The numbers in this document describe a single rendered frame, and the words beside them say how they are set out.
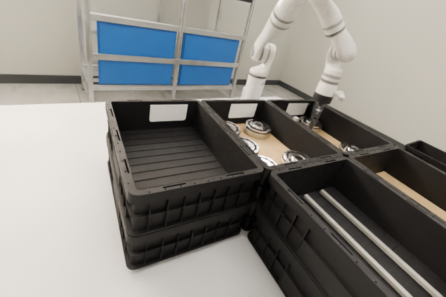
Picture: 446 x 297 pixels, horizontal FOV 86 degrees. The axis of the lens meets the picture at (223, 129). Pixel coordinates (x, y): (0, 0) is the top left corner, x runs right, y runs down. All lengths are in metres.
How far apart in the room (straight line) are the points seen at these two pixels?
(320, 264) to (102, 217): 0.52
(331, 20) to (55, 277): 1.02
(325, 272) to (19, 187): 0.77
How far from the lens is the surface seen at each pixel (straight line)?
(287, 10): 1.01
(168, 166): 0.67
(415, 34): 3.99
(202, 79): 2.91
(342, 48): 0.99
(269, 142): 0.90
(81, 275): 0.64
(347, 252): 0.49
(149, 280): 0.62
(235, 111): 0.93
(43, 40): 3.34
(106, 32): 2.46
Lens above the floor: 1.25
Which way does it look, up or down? 28 degrees down
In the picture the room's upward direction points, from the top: 14 degrees clockwise
